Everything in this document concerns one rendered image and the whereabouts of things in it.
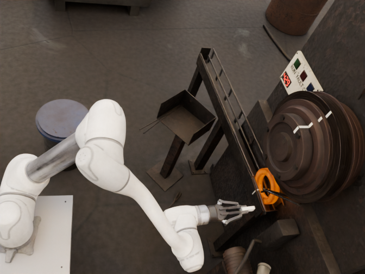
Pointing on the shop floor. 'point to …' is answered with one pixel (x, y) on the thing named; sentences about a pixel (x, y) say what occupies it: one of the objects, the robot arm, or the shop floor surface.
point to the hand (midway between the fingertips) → (247, 209)
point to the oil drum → (294, 14)
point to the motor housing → (232, 262)
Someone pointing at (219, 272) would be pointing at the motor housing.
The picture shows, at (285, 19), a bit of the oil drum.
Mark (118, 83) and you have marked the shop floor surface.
